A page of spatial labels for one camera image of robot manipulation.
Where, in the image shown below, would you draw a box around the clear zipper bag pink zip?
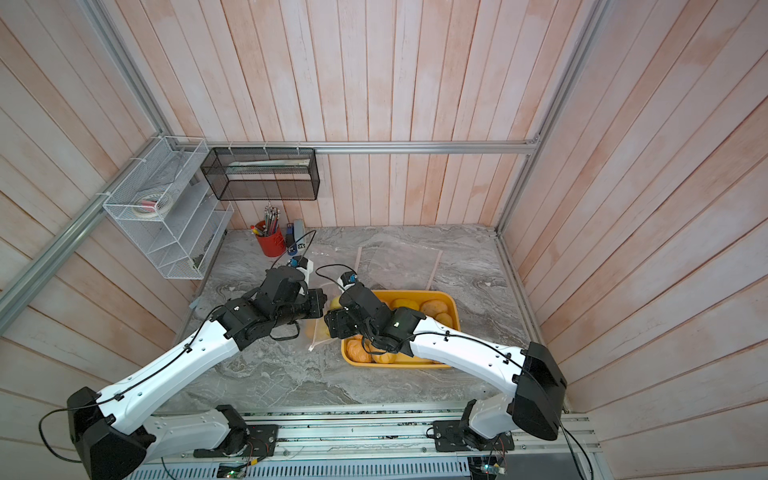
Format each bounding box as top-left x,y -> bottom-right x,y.
300,282 -> 341,352

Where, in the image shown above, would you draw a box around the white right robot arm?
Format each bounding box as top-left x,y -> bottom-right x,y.
324,283 -> 567,450

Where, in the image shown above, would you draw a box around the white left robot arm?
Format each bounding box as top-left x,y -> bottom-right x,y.
66,257 -> 327,479

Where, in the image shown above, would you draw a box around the clear zipper bag pink dots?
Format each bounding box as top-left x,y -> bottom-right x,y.
358,241 -> 443,290

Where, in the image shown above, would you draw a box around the brown potato front left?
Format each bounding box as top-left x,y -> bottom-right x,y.
345,336 -> 373,363

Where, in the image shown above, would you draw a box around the brown potato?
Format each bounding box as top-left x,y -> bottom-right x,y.
420,300 -> 449,318
345,336 -> 373,363

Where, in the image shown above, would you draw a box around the blue black stapler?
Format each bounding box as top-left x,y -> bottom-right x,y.
284,223 -> 297,256

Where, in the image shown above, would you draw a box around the red pen cup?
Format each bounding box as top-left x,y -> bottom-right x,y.
256,229 -> 286,258

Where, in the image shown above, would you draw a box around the brown potato back right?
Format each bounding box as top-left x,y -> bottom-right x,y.
420,300 -> 449,318

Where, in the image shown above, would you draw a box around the yellow plastic tray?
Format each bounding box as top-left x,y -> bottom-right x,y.
340,290 -> 460,370

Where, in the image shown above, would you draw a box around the tape roll on shelf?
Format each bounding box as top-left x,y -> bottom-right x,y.
130,192 -> 173,219

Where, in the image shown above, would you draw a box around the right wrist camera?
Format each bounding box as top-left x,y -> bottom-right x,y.
336,270 -> 359,292

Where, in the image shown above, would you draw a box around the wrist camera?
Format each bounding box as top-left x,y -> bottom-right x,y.
290,255 -> 314,284
336,270 -> 359,292

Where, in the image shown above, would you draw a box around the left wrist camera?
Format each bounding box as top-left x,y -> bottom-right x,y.
290,255 -> 314,284

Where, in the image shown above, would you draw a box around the black mesh wall basket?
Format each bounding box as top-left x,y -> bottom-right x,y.
201,147 -> 321,201

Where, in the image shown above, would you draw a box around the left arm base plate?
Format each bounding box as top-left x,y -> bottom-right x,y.
193,405 -> 279,461

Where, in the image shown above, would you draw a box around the white wire shelf rack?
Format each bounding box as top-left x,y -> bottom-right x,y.
104,136 -> 233,280

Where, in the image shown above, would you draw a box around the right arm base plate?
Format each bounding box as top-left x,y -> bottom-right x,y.
426,400 -> 515,453

